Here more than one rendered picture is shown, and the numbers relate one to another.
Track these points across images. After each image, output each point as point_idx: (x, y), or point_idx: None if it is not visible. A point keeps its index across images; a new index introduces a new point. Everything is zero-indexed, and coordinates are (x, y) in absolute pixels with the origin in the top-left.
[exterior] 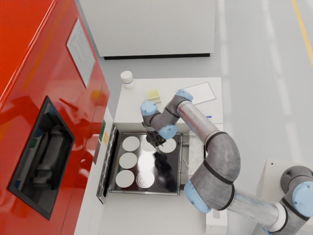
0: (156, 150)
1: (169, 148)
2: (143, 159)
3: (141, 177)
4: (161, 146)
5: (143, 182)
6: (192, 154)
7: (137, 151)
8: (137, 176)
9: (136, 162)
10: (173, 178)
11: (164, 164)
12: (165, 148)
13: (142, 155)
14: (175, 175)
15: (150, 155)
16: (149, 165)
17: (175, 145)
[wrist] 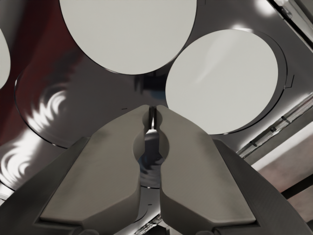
0: (145, 83)
1: (211, 117)
2: (50, 88)
3: (19, 160)
4: (185, 80)
5: (26, 177)
6: (263, 168)
7: (18, 13)
8: (2, 148)
9: (4, 89)
10: (140, 212)
11: (141, 163)
12: (197, 100)
13: (50, 63)
14: (153, 210)
15: (101, 90)
16: (72, 134)
17: (251, 119)
